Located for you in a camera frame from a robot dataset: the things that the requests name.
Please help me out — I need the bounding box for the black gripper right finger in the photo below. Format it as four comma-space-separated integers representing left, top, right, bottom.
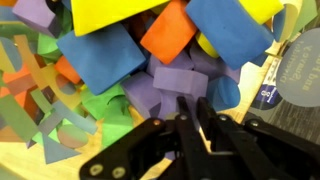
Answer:
196, 96, 320, 180

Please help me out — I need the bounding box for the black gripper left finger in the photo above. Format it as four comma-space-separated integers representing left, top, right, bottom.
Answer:
79, 96, 214, 180

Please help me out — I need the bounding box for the purple foam arch block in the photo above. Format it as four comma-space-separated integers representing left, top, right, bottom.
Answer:
151, 65, 210, 119

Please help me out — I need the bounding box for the blue foam cylinder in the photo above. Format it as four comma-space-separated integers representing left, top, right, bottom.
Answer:
206, 75, 242, 112

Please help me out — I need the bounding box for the green foam block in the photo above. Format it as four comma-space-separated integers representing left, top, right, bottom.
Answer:
36, 32, 64, 63
79, 83, 134, 148

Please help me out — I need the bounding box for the yellow foam cylinder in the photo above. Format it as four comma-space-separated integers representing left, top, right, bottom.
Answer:
194, 31, 220, 59

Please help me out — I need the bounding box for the rounded blue foam block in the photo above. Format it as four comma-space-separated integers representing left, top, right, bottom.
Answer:
185, 0, 275, 71

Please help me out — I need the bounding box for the large blue foam block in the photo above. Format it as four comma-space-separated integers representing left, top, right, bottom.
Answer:
55, 23, 148, 97

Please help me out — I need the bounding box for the small orange foam block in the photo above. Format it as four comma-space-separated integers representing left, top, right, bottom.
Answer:
54, 54, 82, 85

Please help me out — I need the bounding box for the large yellow foam block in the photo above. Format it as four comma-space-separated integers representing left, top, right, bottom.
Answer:
70, 0, 171, 37

